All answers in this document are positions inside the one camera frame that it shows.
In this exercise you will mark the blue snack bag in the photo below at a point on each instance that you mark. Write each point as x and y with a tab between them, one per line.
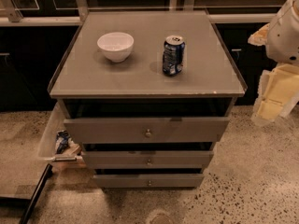
62	141

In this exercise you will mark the grey top drawer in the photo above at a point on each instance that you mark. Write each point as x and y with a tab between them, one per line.
146	130

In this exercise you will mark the grey drawer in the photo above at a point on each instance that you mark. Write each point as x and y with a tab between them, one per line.
149	181
146	130
146	159

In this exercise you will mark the black pole on floor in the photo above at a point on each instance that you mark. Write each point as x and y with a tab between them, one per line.
29	208

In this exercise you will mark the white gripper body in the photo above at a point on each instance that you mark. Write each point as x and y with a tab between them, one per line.
285	36

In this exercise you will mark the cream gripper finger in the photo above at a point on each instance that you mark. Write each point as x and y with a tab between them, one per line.
259	38

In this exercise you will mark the clear plastic bin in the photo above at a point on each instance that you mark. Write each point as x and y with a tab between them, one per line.
47	148

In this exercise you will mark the dark background counter cabinets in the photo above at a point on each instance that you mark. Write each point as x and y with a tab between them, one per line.
32	48

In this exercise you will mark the white ceramic bowl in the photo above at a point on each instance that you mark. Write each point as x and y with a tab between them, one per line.
116	46

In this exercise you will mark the blue soda can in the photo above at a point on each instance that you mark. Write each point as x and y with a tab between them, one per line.
174	47

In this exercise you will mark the grey bottom drawer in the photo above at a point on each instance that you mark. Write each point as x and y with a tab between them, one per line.
149	181

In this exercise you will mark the grey drawer cabinet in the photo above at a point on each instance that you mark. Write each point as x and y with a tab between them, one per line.
90	86

